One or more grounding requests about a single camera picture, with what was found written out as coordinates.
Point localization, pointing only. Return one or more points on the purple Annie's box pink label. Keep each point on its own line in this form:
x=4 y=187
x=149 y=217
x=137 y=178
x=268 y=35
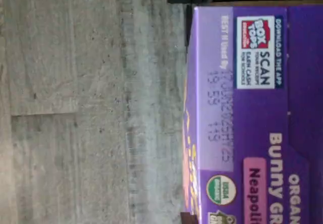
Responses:
x=252 y=120

